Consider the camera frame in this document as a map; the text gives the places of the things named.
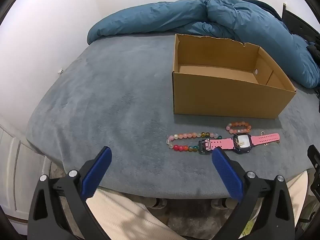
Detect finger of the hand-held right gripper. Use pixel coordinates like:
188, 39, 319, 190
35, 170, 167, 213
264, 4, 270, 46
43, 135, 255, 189
307, 144, 320, 193

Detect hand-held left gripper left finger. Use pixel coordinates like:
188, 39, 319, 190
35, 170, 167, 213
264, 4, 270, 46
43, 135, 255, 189
27, 146, 112, 240

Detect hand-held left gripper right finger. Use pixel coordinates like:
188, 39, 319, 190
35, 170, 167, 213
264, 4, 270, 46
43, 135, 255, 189
211, 147, 297, 240

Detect pink strap digital watch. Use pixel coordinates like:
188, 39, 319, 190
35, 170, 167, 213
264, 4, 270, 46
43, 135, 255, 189
198, 133, 281, 155

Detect small orange bead bracelet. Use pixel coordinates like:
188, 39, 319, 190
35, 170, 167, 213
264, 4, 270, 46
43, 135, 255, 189
225, 121, 252, 134

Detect long multicolour bead string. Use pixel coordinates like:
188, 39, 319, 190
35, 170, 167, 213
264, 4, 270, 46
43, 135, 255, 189
166, 131, 223, 152

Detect brown cardboard box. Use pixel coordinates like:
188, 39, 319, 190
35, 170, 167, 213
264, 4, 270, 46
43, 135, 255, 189
172, 34, 297, 119

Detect grey slipper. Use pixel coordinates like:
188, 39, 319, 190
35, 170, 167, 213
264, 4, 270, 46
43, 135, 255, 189
150, 198, 167, 209
211, 198, 232, 209

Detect person's beige trousers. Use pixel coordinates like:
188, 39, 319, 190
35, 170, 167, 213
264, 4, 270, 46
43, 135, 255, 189
86, 170, 310, 240

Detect grey bed cover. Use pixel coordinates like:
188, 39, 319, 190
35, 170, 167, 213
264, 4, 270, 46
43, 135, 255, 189
25, 34, 320, 199

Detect white panelled door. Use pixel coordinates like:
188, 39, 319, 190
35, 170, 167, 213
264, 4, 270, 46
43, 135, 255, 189
0, 124, 52, 222

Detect black clothing pile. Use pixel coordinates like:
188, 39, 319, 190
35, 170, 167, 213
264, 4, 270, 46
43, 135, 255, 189
306, 34, 320, 67

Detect black headboard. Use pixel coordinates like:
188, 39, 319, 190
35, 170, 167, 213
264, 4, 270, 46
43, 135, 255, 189
282, 3, 320, 43

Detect dark cloth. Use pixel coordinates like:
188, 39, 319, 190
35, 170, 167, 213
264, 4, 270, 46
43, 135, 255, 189
242, 0, 282, 19

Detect blue duvet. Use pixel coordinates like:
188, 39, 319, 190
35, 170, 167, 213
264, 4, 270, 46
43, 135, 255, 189
87, 0, 320, 89

